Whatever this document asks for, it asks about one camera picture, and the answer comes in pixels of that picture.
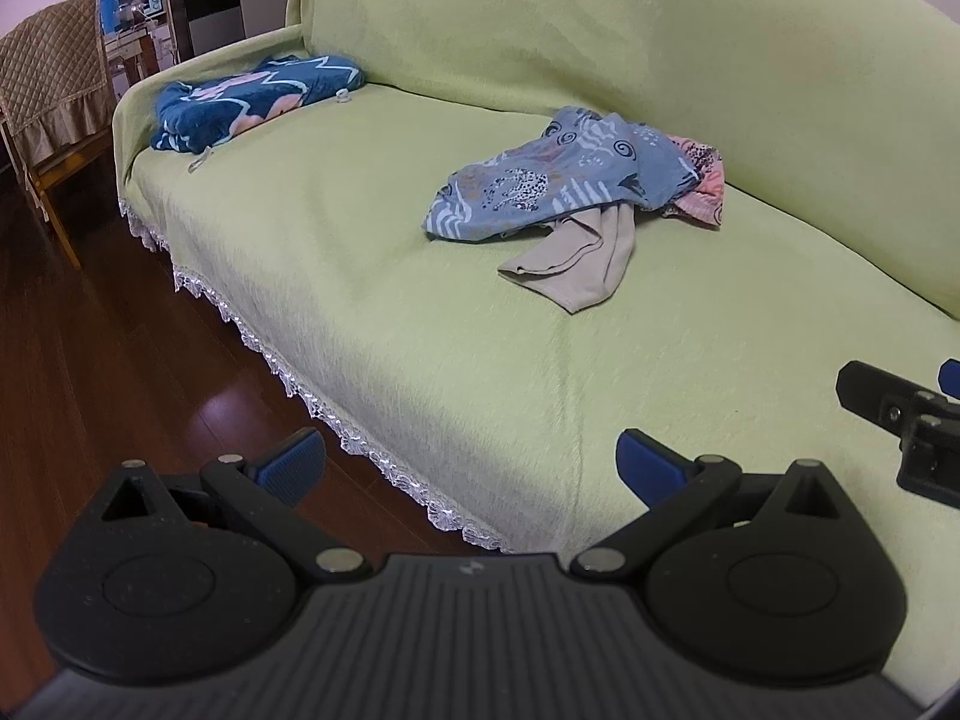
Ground green covered sofa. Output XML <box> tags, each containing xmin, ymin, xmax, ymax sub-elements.
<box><xmin>112</xmin><ymin>0</ymin><xmax>960</xmax><ymax>552</ymax></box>

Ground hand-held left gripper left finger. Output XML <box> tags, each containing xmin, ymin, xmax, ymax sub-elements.
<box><xmin>100</xmin><ymin>427</ymin><xmax>372</xmax><ymax>580</ymax></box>

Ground blue fleece blanket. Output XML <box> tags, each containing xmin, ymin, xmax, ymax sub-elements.
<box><xmin>148</xmin><ymin>54</ymin><xmax>366</xmax><ymax>152</ymax></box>

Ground black refrigerator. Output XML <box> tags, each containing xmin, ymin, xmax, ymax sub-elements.
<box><xmin>166</xmin><ymin>0</ymin><xmax>247</xmax><ymax>66</ymax></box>

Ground wooden side table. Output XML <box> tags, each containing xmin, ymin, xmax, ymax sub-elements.
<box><xmin>103</xmin><ymin>15</ymin><xmax>178</xmax><ymax>103</ymax></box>

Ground pink patterned garment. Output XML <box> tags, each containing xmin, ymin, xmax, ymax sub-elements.
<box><xmin>660</xmin><ymin>135</ymin><xmax>727</xmax><ymax>228</ymax></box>

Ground wooden chair with quilted cover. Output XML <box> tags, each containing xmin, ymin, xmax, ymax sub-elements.
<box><xmin>0</xmin><ymin>0</ymin><xmax>117</xmax><ymax>271</ymax></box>

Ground blue patterned garment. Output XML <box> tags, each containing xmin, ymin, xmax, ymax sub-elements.
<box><xmin>424</xmin><ymin>106</ymin><xmax>702</xmax><ymax>242</ymax></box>

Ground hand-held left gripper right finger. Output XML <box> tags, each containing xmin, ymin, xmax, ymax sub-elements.
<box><xmin>571</xmin><ymin>429</ymin><xmax>852</xmax><ymax>580</ymax></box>

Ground beige garment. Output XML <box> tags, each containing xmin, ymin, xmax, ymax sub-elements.
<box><xmin>497</xmin><ymin>204</ymin><xmax>637</xmax><ymax>314</ymax></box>

